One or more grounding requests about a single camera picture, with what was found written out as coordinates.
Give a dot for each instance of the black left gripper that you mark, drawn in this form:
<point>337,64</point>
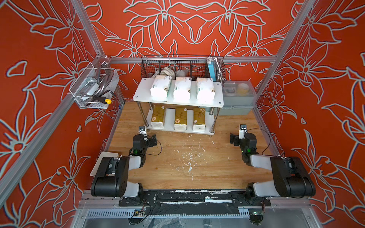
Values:
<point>149,141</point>

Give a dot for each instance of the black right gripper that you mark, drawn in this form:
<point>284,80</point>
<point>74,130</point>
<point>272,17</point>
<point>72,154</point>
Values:
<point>236,139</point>

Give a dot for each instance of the gold tissue pack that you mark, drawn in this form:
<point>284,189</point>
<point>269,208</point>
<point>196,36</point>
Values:
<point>199,119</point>
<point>180,123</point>
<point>158,116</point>

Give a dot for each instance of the white green tissue pack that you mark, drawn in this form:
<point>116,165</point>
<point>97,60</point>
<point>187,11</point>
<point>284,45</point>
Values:
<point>205,89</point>
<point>182,88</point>
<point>160,87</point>

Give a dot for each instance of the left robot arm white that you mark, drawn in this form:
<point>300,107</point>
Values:
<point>111,170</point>

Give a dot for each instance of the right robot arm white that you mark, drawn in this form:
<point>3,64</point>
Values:
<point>290,178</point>

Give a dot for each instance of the white tray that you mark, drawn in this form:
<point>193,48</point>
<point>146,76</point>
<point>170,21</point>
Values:
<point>99,160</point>

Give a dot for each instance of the grey plastic storage box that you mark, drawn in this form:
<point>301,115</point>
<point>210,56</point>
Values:
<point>238,97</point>

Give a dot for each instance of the blue box in basket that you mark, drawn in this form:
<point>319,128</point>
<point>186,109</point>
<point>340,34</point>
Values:
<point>211,63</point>

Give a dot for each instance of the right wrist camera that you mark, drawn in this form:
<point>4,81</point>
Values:
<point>242,131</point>

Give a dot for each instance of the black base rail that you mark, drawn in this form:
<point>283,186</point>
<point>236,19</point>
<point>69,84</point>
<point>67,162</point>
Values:
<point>196,204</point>

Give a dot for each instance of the yellow handled tool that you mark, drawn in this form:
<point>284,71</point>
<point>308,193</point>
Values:
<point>98,102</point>

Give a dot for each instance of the clear plastic wall bin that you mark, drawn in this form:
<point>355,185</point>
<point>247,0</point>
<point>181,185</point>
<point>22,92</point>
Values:
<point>101,81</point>

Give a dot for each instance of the black wire basket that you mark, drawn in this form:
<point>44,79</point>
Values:
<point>184,66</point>

